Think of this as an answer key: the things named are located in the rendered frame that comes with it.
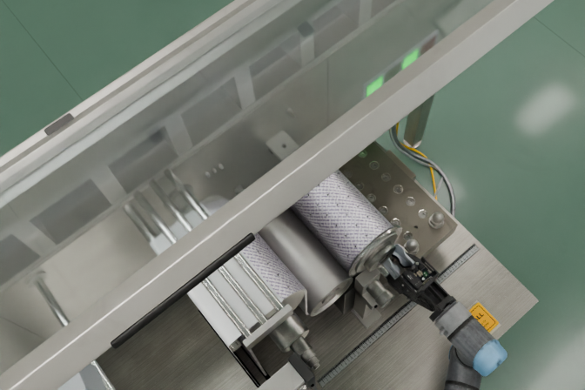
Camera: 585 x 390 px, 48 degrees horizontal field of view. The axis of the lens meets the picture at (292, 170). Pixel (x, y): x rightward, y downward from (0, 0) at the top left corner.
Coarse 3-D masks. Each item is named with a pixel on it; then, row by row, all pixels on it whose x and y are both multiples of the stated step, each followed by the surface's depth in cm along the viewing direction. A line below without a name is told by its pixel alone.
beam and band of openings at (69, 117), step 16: (240, 0) 113; (224, 16) 112; (192, 32) 111; (176, 48) 110; (144, 64) 109; (128, 80) 108; (96, 96) 107; (80, 112) 105; (48, 128) 103; (32, 144) 103; (0, 160) 102
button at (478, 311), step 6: (474, 306) 161; (480, 306) 161; (474, 312) 161; (480, 312) 161; (486, 312) 160; (480, 318) 160; (486, 318) 160; (492, 318) 160; (486, 324) 159; (492, 324) 159
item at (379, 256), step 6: (384, 246) 131; (390, 246) 132; (378, 252) 131; (384, 252) 131; (390, 252) 134; (372, 258) 131; (378, 258) 131; (384, 258) 134; (366, 264) 132; (372, 264) 131; (378, 264) 135; (372, 270) 134
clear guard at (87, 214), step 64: (320, 0) 99; (384, 0) 88; (448, 0) 79; (192, 64) 102; (256, 64) 90; (320, 64) 80; (384, 64) 73; (128, 128) 93; (192, 128) 83; (256, 128) 75; (320, 128) 68; (0, 192) 95; (64, 192) 85; (128, 192) 76; (192, 192) 69; (0, 256) 78; (64, 256) 71; (128, 256) 65; (0, 320) 66; (64, 320) 61
